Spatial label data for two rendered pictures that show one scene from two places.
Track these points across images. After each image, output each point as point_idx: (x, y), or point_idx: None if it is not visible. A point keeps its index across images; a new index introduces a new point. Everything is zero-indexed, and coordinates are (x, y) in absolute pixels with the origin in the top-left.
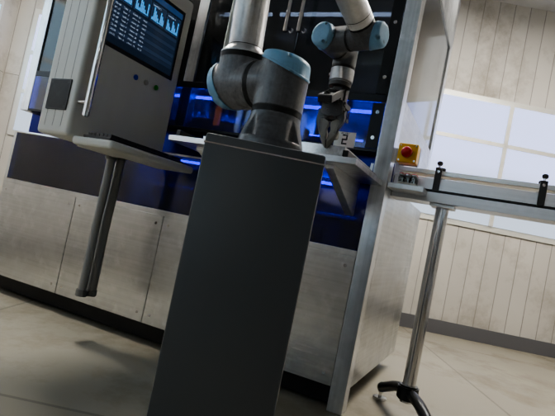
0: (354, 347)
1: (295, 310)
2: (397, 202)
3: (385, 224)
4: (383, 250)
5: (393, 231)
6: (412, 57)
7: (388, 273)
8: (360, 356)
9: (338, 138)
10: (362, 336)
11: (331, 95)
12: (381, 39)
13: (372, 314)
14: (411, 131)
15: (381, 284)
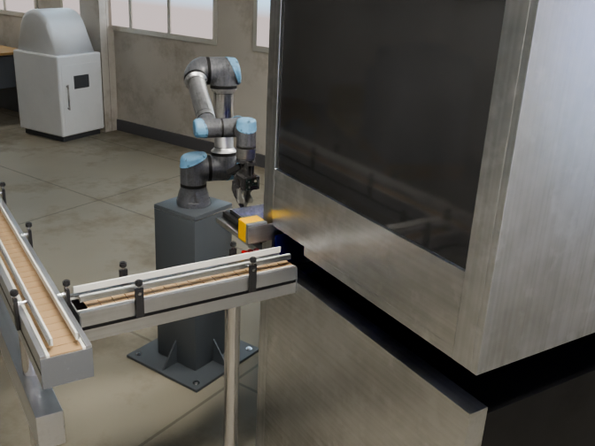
0: (257, 406)
1: (156, 268)
2: (304, 300)
3: (276, 310)
4: (285, 343)
5: (307, 339)
6: (269, 117)
7: (316, 400)
8: (274, 439)
9: (243, 203)
10: (268, 413)
11: (227, 170)
12: (193, 132)
13: (287, 415)
14: (311, 208)
15: (298, 395)
